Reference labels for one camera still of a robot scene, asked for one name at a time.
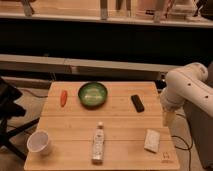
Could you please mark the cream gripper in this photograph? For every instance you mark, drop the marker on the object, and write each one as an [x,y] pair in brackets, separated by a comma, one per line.
[168,117]

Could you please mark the green ceramic bowl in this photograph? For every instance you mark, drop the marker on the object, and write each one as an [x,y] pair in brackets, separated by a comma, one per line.
[92,94]

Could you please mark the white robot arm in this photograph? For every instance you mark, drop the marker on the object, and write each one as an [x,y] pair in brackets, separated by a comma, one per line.
[186,83]

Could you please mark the black remote control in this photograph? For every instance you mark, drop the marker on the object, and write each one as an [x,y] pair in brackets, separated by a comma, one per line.
[137,103]

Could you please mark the orange carrot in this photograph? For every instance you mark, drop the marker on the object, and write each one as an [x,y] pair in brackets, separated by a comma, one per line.
[63,98]

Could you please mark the white plastic cup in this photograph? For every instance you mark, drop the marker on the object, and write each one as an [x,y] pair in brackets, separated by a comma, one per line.
[39,142]

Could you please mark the black tripod stand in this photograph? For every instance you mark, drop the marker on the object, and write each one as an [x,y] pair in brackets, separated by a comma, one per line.
[9,109]

